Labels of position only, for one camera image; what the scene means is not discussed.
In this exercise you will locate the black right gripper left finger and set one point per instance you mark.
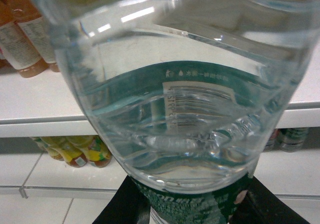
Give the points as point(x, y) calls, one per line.
point(128, 206)

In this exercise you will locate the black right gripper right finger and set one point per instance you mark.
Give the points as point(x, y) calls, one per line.
point(261, 206)

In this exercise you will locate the water bottle green label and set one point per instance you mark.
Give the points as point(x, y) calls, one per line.
point(185, 93)
point(292, 139)

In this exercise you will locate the white shelf board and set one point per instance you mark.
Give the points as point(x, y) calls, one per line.
point(283, 173)
point(44, 106)

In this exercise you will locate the yellow lemon tea bottle front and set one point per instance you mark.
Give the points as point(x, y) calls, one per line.
point(97, 152)

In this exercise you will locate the yellow lemon tea bottle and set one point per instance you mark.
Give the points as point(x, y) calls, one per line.
point(97, 152)
point(71, 155)

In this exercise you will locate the yellow lemon tea bottle middle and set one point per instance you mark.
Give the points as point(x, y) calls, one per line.
point(71, 155)

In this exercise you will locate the lemon tea bottle far left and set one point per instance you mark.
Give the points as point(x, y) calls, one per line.
point(45, 147)

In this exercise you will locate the orange drink bottle white label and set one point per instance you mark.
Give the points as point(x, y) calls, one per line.
point(15, 45)

